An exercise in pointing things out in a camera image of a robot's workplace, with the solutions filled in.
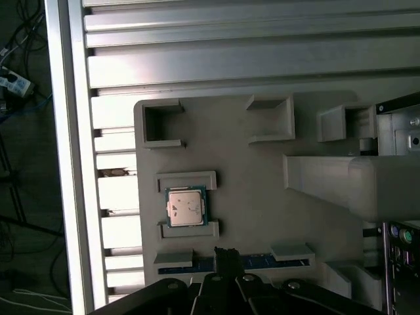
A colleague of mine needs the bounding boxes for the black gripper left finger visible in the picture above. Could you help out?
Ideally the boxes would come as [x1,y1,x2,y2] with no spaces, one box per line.
[93,247,230,315]

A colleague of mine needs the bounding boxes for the white power strip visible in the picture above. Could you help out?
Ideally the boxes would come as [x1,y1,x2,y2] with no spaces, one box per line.
[0,65,35,98]

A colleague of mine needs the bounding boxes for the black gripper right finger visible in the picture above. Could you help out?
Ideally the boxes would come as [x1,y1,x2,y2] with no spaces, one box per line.
[226,248,388,315]

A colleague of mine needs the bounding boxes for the grey parts rack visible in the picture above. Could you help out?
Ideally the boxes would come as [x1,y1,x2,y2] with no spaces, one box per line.
[133,90,420,315]

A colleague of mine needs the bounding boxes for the black open PC case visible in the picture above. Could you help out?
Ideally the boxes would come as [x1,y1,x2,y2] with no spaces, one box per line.
[359,91,420,315]

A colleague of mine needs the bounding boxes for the blue RAM stick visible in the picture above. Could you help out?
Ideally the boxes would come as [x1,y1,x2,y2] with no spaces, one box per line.
[156,255,311,276]

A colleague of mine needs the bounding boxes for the silver CPU green edge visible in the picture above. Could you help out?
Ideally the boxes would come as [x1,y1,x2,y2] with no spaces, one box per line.
[163,185,209,229]

